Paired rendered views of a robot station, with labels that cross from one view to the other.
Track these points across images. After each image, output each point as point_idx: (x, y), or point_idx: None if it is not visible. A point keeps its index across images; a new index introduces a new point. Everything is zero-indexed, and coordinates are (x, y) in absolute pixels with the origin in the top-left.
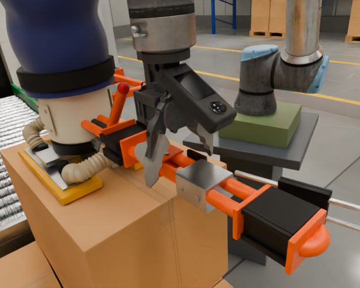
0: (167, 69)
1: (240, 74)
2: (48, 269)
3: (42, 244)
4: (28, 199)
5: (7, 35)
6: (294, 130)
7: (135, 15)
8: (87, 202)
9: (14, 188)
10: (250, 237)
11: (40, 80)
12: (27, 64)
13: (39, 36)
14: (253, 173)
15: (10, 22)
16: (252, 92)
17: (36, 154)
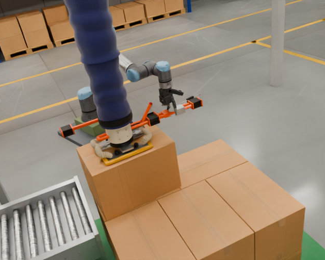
0: (171, 89)
1: (84, 105)
2: (128, 212)
3: (120, 206)
4: (125, 173)
5: (114, 109)
6: None
7: (168, 81)
8: (152, 144)
9: (98, 193)
10: (194, 107)
11: (129, 116)
12: (125, 114)
13: (126, 103)
14: None
15: (117, 103)
16: (95, 109)
17: (124, 150)
